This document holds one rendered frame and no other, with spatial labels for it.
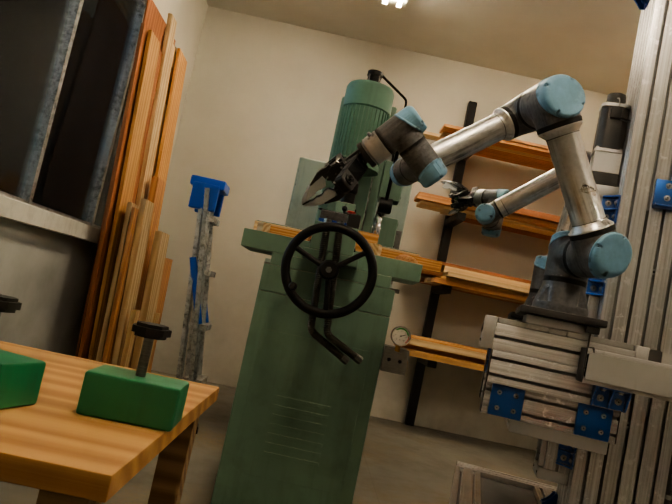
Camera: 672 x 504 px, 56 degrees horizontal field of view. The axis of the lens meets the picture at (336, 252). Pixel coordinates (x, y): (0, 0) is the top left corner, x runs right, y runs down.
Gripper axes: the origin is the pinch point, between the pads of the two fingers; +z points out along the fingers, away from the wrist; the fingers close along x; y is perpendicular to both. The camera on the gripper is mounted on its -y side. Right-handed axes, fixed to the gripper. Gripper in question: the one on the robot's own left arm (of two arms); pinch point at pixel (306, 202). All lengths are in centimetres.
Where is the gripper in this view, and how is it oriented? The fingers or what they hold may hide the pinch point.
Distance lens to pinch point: 160.7
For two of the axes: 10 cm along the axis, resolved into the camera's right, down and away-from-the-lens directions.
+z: -7.9, 5.7, 2.2
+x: -6.1, -7.3, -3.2
